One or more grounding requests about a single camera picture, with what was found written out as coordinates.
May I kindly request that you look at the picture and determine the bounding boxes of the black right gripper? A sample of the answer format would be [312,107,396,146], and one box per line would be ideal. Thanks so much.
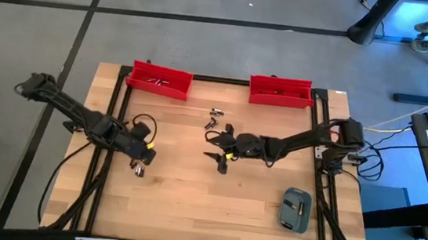
[201,121,268,179]

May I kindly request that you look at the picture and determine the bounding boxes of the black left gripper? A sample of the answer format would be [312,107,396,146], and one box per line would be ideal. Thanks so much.
[114,132,160,167]

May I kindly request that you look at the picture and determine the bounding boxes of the red plastic bin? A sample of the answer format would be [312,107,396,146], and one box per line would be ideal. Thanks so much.
[246,73,317,111]
[123,58,196,103]

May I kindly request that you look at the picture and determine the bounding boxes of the blue-grey plastic tray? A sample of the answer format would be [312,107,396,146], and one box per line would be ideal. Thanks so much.
[277,186,314,235]

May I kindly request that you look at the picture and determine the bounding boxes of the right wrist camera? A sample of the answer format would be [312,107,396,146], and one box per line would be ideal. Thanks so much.
[213,131,238,150]

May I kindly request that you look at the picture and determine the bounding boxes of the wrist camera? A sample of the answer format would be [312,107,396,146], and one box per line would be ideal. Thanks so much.
[213,131,238,150]
[131,121,152,140]

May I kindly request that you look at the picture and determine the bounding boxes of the black right camera cable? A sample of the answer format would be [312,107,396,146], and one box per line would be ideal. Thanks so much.
[202,128,223,146]

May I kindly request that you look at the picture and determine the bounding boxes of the black camera cable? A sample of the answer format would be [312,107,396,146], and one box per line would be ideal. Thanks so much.
[202,128,223,146]
[128,111,159,149]

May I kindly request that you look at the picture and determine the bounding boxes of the black left camera cable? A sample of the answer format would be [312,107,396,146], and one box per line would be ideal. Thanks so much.
[128,111,159,149]

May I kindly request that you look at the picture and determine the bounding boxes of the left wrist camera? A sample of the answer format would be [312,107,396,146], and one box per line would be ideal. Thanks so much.
[131,121,152,140]

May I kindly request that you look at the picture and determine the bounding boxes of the yellow cable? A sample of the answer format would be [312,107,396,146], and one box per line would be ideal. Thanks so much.
[362,123,413,136]

